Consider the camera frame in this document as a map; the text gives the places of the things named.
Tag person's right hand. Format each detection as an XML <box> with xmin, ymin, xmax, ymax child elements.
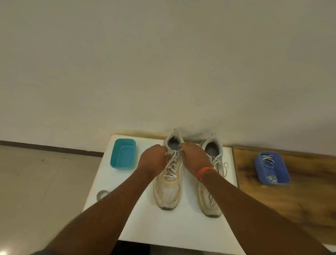
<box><xmin>179</xmin><ymin>142</ymin><xmax>214</xmax><ymax>182</ymax></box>

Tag person's left hand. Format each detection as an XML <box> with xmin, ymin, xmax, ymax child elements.
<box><xmin>137</xmin><ymin>144</ymin><xmax>168</xmax><ymax>180</ymax></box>

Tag worn white sneaker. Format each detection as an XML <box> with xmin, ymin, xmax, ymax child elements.
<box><xmin>197</xmin><ymin>133</ymin><xmax>228</xmax><ymax>219</ymax></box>
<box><xmin>153</xmin><ymin>129</ymin><xmax>186</xmax><ymax>211</ymax></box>

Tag person's left forearm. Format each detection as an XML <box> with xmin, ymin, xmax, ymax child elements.
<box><xmin>43</xmin><ymin>164</ymin><xmax>155</xmax><ymax>255</ymax></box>

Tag person's right forearm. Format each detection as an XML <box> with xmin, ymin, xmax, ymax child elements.
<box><xmin>200</xmin><ymin>170</ymin><xmax>334</xmax><ymax>255</ymax></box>

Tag orange thread wristband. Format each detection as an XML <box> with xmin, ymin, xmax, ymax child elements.
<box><xmin>197</xmin><ymin>167</ymin><xmax>218</xmax><ymax>183</ymax></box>

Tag teal plastic container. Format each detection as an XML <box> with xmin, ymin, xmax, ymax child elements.
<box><xmin>110</xmin><ymin>138</ymin><xmax>137</xmax><ymax>170</ymax></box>

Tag blue plastic container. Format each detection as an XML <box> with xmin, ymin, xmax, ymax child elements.
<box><xmin>253</xmin><ymin>151</ymin><xmax>291</xmax><ymax>185</ymax></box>

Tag black trousers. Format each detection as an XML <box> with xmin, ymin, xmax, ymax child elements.
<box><xmin>111</xmin><ymin>240</ymin><xmax>152</xmax><ymax>255</ymax></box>

